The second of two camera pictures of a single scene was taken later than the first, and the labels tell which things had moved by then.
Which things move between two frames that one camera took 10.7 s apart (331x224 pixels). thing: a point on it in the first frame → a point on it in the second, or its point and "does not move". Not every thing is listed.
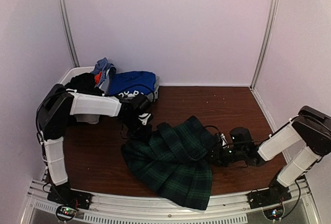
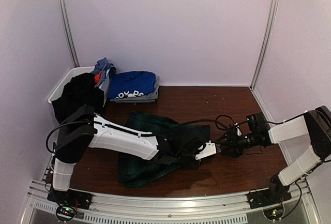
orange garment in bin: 97,78 does not move
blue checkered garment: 102,65 does not move
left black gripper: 144,137 → 194,165
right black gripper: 216,156 → 236,151
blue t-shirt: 131,84 does not move
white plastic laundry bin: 71,72 does not move
